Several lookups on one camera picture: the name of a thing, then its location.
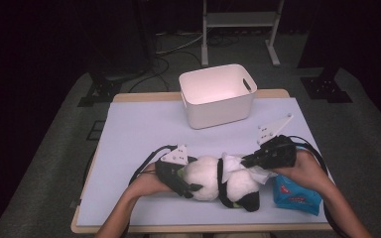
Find white wet wipe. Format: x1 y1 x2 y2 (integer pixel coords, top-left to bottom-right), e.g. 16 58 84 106
221 153 277 186

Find floor cables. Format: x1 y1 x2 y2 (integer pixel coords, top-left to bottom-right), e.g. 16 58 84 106
127 31 206 93

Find panda plush toy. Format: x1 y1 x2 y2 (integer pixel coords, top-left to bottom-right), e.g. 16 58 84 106
178 154 262 212

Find white metal stand frame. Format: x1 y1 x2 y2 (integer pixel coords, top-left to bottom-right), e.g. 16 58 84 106
200 0 286 68

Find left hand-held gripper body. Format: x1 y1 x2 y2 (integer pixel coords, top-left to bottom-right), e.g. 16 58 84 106
154 144 196 199

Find person's left hand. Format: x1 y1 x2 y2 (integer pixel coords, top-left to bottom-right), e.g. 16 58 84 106
128 163 173 199

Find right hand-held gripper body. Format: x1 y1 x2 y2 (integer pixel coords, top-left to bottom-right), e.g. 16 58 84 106
256 113 298 170

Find hand-held gripper cable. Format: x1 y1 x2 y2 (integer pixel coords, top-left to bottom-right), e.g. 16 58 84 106
128 144 179 186
289 135 343 238

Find person's right hand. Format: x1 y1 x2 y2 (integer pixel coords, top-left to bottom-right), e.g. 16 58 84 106
272 150 331 197

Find pale table mat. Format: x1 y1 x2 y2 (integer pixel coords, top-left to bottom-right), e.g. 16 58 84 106
77 97 333 227

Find left hand-held gripper cable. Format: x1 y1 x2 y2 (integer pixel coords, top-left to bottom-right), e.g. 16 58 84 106
128 144 179 186

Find wooden table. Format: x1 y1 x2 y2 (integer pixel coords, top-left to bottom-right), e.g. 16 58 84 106
70 88 333 234

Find black stand base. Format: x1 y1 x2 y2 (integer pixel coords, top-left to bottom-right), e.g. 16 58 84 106
77 65 123 108
300 65 353 104

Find white plastic basket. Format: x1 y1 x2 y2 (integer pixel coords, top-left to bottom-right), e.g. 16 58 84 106
178 63 258 130

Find right hand-held gripper cable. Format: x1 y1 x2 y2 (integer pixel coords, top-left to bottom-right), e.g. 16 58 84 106
289 135 343 238

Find blue wet wipes pack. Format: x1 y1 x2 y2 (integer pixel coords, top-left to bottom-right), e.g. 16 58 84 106
271 145 322 216

